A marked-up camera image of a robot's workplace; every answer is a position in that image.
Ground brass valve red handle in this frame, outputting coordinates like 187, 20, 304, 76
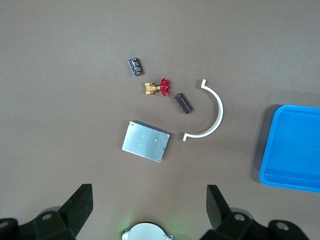
144, 77, 172, 97

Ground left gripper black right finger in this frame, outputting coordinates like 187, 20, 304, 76
201, 184, 310, 240

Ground blue plastic tray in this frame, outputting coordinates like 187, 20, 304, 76
258, 104, 320, 194

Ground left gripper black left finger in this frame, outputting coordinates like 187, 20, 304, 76
0, 183, 94, 240

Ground brown table cover mat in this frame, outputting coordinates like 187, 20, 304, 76
0, 0, 320, 240

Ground silver metal box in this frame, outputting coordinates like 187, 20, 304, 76
121, 119, 171, 163

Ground white semicircular pipe clamp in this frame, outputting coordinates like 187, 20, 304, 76
182, 78, 224, 142

